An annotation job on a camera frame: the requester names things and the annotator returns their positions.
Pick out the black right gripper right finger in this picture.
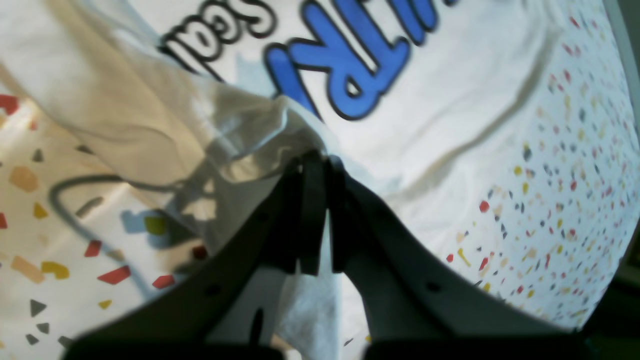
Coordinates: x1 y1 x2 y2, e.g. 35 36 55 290
327 155 591 360

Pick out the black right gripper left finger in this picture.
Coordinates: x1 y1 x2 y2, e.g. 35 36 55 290
64 151 328 360

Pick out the white printed T-shirt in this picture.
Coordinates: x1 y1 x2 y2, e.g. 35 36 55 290
1 0 563 360

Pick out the terrazzo patterned tablecloth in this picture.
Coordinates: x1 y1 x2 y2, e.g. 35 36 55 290
0 0 640 360

